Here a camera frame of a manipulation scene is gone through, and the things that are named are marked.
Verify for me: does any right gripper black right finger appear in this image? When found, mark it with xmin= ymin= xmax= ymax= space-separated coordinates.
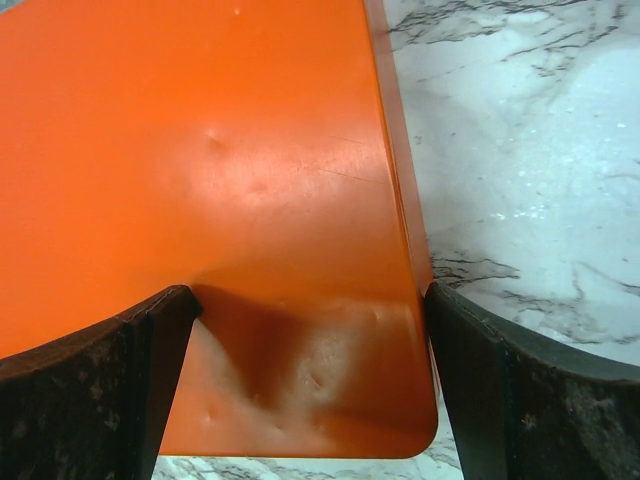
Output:
xmin=424 ymin=282 xmax=639 ymax=479

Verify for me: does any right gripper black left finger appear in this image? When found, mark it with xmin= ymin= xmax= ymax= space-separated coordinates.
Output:
xmin=1 ymin=285 xmax=202 ymax=479

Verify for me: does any orange metal tin lid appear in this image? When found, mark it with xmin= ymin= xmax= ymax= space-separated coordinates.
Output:
xmin=1 ymin=1 xmax=438 ymax=458

